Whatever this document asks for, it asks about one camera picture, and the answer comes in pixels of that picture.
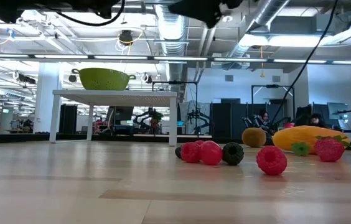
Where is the white ceiling smoke detector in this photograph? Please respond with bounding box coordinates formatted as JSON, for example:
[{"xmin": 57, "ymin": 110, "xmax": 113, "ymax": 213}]
[{"xmin": 221, "ymin": 11, "xmax": 234, "ymax": 24}]

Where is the yellow hanging cord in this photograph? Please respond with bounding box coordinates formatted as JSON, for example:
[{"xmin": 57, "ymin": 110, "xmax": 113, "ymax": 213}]
[{"xmin": 259, "ymin": 46, "xmax": 265, "ymax": 78}]

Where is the black partition panel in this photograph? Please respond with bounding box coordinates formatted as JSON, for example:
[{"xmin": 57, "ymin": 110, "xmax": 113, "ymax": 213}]
[{"xmin": 211, "ymin": 98, "xmax": 288, "ymax": 141}]

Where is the slanted silver ribbed duct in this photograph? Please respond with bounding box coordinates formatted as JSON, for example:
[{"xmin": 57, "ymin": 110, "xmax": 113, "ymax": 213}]
[{"xmin": 225, "ymin": 0, "xmax": 292, "ymax": 60}]

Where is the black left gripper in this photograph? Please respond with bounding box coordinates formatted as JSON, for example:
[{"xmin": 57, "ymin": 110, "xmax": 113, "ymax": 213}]
[{"xmin": 69, "ymin": 0, "xmax": 120, "ymax": 19}]

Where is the white square pillar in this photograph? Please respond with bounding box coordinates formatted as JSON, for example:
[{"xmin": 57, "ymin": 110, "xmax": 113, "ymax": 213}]
[{"xmin": 34, "ymin": 62, "xmax": 61, "ymax": 134}]

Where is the long ceiling light rail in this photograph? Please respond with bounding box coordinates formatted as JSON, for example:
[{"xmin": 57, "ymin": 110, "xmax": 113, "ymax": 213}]
[{"xmin": 0, "ymin": 52, "xmax": 351, "ymax": 67}]

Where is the black left wrist camera cable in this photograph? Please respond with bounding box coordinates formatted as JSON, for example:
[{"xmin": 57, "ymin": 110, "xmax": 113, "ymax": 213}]
[{"xmin": 43, "ymin": 0, "xmax": 126, "ymax": 27}]

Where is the background computer monitor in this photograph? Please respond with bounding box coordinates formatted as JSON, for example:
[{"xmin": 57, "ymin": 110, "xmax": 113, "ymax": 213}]
[{"xmin": 327, "ymin": 101, "xmax": 350, "ymax": 121}]

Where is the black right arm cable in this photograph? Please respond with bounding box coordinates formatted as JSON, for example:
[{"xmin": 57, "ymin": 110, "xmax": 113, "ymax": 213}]
[{"xmin": 269, "ymin": 0, "xmax": 340, "ymax": 126}]

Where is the red toy raspberry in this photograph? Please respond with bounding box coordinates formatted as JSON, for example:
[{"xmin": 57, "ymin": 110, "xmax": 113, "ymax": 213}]
[
  {"xmin": 256, "ymin": 145, "xmax": 288, "ymax": 177},
  {"xmin": 180, "ymin": 142, "xmax": 202, "ymax": 164}
]

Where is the white perforated shelf riser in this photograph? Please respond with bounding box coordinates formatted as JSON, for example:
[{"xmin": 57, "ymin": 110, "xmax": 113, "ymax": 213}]
[{"xmin": 49, "ymin": 89, "xmax": 179, "ymax": 147}]

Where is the large silver ribbed duct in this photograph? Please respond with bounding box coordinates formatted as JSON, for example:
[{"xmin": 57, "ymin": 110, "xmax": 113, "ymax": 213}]
[{"xmin": 155, "ymin": 0, "xmax": 192, "ymax": 82}]

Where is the brown toy kiwi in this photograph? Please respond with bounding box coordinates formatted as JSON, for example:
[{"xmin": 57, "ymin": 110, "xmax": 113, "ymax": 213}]
[{"xmin": 241, "ymin": 127, "xmax": 268, "ymax": 148}]

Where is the yellow orange toy mango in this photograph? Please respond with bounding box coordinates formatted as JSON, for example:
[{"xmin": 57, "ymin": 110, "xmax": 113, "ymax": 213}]
[{"xmin": 271, "ymin": 125, "xmax": 351, "ymax": 156}]

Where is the dark background monitor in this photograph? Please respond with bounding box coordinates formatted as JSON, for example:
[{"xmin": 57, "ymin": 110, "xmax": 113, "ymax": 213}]
[{"xmin": 106, "ymin": 106, "xmax": 135, "ymax": 126}]

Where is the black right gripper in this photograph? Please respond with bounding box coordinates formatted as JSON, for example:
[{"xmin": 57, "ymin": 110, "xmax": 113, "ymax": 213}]
[{"xmin": 167, "ymin": 0, "xmax": 245, "ymax": 29}]

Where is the green colander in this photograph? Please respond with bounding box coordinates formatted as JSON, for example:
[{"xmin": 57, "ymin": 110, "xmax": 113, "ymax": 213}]
[{"xmin": 71, "ymin": 67, "xmax": 137, "ymax": 91}]

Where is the tall black cabinet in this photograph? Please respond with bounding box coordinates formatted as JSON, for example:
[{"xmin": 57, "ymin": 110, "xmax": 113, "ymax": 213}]
[{"xmin": 58, "ymin": 104, "xmax": 78, "ymax": 134}]

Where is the black metal table frame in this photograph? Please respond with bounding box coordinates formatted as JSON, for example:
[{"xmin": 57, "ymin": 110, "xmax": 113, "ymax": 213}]
[{"xmin": 0, "ymin": 133, "xmax": 213, "ymax": 144}]

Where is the red toy cherry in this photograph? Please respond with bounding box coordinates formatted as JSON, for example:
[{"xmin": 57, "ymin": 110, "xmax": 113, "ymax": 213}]
[{"xmin": 199, "ymin": 139, "xmax": 223, "ymax": 166}]

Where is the person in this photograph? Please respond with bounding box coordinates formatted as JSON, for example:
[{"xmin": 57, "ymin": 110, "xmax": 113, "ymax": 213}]
[
  {"xmin": 254, "ymin": 110, "xmax": 272, "ymax": 131},
  {"xmin": 299, "ymin": 113, "xmax": 326, "ymax": 128}
]

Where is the black toy blackberry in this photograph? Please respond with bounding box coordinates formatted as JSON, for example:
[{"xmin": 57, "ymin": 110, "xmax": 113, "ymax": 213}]
[{"xmin": 222, "ymin": 141, "xmax": 245, "ymax": 166}]

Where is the black background rig frame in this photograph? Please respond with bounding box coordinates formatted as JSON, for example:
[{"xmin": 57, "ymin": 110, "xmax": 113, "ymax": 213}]
[
  {"xmin": 251, "ymin": 84, "xmax": 296, "ymax": 125},
  {"xmin": 151, "ymin": 80, "xmax": 199, "ymax": 135}
]

